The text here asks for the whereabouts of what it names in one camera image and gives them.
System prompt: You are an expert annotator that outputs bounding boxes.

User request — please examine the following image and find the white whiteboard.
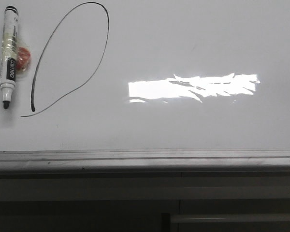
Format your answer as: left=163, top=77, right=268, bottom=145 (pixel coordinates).
left=0, top=0, right=290, bottom=151

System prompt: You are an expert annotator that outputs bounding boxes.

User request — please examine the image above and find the dark cabinet below whiteboard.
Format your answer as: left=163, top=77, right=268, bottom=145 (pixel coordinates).
left=0, top=172, right=290, bottom=232

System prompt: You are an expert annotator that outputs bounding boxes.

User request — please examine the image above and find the white black whiteboard marker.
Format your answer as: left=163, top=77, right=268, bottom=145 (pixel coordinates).
left=0, top=6, right=19, bottom=109

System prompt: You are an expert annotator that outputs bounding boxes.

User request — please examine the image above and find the red magnet taped to marker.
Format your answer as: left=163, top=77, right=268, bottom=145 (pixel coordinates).
left=16, top=38, right=31, bottom=74

